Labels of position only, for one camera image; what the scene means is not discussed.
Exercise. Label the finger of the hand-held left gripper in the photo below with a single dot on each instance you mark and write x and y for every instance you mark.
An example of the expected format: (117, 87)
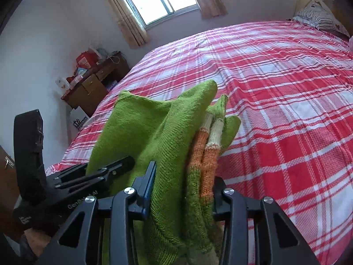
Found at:
(69, 171)
(115, 168)

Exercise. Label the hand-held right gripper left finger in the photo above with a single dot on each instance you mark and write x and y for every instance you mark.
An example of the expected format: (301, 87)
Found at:
(149, 193)

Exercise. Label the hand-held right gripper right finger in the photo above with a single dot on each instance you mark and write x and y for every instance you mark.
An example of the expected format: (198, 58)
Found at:
(220, 204)

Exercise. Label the green knitted sweater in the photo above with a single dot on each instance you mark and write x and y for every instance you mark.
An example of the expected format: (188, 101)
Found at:
(154, 132)

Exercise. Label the wooden cabinet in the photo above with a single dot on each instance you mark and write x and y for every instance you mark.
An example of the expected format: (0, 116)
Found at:
(7, 193)

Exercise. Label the white cardboard box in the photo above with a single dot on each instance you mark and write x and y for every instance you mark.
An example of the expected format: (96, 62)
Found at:
(78, 120)

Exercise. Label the small white carton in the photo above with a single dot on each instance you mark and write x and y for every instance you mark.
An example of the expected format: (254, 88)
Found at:
(61, 83)

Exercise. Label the wooden desk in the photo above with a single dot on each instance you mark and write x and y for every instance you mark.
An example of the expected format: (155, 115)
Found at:
(91, 88)

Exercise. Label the red bag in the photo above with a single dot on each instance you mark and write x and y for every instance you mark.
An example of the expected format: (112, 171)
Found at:
(86, 59)

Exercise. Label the red plaid bed sheet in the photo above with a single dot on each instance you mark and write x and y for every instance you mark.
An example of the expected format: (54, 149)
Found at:
(275, 102)

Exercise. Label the window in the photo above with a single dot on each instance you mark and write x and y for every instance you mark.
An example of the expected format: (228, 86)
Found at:
(157, 0)

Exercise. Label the patterned pillow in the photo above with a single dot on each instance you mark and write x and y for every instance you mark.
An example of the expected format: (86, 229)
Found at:
(320, 16)

